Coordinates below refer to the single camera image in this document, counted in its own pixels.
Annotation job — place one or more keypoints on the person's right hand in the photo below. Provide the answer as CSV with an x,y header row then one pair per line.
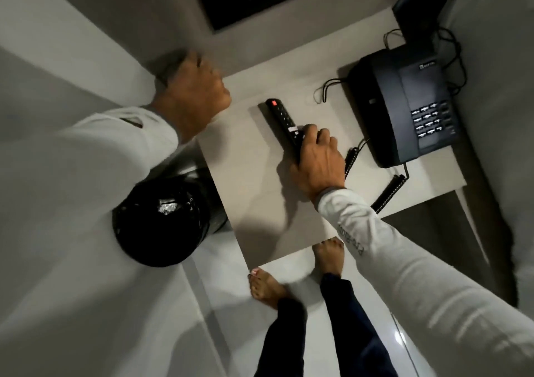
x,y
319,168

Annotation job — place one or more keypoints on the person's left hand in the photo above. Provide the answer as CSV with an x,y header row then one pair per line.
x,y
192,93

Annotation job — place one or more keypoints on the person's left fingers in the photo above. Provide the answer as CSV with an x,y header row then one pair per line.
x,y
215,91

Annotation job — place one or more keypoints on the person's right thumb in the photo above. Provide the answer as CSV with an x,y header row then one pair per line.
x,y
296,174

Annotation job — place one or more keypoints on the person's right middle finger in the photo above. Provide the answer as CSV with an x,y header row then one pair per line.
x,y
323,135

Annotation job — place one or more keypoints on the black remote control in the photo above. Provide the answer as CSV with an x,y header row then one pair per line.
x,y
283,120

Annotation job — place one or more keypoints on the person's left forearm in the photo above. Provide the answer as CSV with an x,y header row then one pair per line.
x,y
83,205

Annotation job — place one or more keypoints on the person's right forearm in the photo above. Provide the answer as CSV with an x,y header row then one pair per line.
x,y
417,280

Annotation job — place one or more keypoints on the black desk telephone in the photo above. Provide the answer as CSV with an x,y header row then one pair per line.
x,y
400,105

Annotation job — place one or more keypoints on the person's right foot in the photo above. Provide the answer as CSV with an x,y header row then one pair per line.
x,y
329,258

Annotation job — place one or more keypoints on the person's foot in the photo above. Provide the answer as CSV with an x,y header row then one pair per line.
x,y
267,289
329,258

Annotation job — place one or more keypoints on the person's left foot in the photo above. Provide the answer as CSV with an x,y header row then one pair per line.
x,y
267,289

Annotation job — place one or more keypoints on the bin with black bag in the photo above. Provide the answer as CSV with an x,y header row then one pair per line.
x,y
167,222

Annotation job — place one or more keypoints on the dark headboard panel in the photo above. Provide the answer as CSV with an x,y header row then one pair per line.
x,y
421,7

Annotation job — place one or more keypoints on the dark blue trousers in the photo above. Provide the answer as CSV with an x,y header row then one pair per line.
x,y
342,331

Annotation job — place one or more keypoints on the white bed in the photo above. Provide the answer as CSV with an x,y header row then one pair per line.
x,y
496,118

